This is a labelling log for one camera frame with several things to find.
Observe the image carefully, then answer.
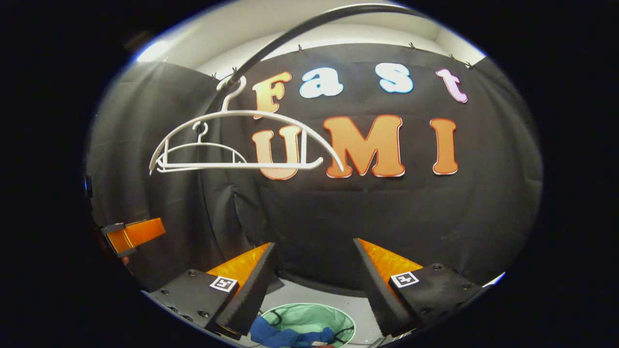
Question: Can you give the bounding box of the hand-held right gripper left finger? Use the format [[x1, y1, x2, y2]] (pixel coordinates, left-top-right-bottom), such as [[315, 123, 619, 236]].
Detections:
[[147, 242, 279, 339]]

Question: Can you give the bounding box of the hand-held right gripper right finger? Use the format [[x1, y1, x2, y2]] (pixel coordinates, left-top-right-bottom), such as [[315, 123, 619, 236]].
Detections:
[[353, 238, 484, 338]]

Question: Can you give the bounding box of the blue corduroy jacket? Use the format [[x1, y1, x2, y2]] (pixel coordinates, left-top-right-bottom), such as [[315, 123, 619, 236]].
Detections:
[[249, 317, 337, 348]]

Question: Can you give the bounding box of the green laundry hamper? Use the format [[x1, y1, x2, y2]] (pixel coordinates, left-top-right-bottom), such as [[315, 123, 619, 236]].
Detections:
[[251, 303, 356, 348]]

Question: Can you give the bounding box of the white plastic hanger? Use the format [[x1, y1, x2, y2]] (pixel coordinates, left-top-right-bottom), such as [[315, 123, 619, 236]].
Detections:
[[164, 122, 248, 167], [149, 76, 345, 175]]

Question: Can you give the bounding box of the black backdrop cloth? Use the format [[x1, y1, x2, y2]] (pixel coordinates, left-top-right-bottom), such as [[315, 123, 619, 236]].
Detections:
[[86, 43, 543, 295]]

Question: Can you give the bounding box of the black clothes rail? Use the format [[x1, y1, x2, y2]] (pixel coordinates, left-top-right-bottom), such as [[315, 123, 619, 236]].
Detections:
[[206, 4, 431, 116]]

